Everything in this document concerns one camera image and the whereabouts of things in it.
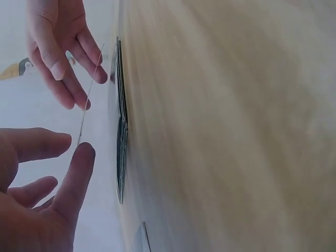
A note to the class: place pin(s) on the person's left hand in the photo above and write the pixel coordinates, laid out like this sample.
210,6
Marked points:
29,225

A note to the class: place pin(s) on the person's right hand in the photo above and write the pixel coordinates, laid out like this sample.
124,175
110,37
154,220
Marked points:
52,29

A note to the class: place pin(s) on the thin card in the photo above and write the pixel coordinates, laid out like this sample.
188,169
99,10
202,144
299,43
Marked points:
147,237
90,86

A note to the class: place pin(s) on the stack of dark cards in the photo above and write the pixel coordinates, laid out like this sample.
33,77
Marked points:
122,136

